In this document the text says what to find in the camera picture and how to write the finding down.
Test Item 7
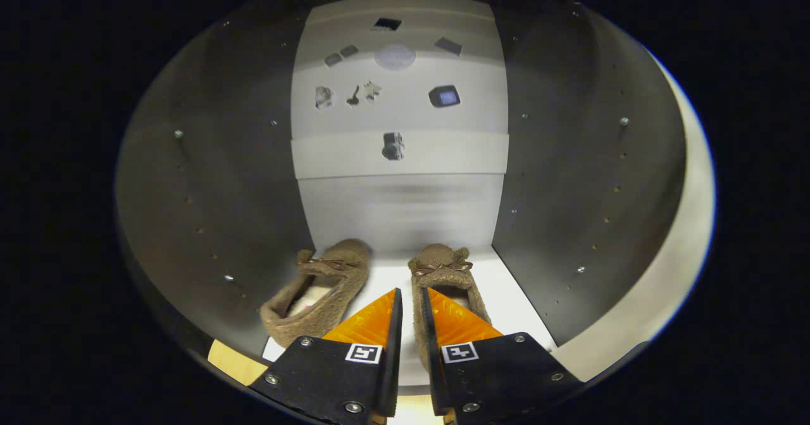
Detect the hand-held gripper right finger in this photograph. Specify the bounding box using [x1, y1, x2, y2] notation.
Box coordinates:
[421, 288, 584, 425]

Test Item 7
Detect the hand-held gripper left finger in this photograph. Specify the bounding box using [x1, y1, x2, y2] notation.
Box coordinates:
[249, 288, 404, 425]

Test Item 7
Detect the dark grey shoe cabinet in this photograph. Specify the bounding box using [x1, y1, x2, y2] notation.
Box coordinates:
[114, 0, 687, 388]

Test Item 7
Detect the brown fuzzy shoe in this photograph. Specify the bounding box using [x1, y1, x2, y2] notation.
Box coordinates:
[407, 243, 493, 372]
[259, 238, 372, 348]

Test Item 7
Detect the white cabinet shelf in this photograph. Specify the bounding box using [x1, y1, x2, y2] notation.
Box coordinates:
[263, 251, 558, 388]

